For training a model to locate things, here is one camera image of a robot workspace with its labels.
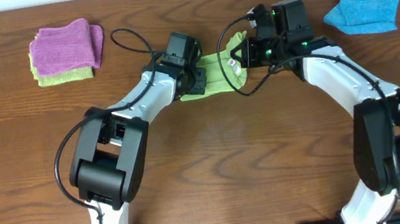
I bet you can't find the light green microfiber cloth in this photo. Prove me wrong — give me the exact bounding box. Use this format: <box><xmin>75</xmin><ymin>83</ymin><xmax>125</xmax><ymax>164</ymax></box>
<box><xmin>181</xmin><ymin>31</ymin><xmax>247</xmax><ymax>102</ymax></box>

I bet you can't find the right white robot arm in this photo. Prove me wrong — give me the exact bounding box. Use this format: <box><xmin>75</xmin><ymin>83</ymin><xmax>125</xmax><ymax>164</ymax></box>
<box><xmin>230</xmin><ymin>34</ymin><xmax>400</xmax><ymax>224</ymax></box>

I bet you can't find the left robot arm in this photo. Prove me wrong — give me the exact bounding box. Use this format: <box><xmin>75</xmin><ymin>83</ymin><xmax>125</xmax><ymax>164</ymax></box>
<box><xmin>69</xmin><ymin>64</ymin><xmax>207</xmax><ymax>224</ymax></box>

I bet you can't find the green folded cloth under purple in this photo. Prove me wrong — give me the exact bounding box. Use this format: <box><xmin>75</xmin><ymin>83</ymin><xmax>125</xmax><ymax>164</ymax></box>
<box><xmin>28</xmin><ymin>42</ymin><xmax>94</xmax><ymax>87</ymax></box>

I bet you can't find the blue crumpled cloth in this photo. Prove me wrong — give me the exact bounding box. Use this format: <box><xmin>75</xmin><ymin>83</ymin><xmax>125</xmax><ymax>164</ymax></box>
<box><xmin>323</xmin><ymin>0</ymin><xmax>400</xmax><ymax>35</ymax></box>

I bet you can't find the right black camera cable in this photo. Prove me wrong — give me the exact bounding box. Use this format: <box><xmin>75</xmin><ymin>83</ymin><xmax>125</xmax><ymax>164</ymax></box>
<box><xmin>211</xmin><ymin>0</ymin><xmax>400</xmax><ymax>224</ymax></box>

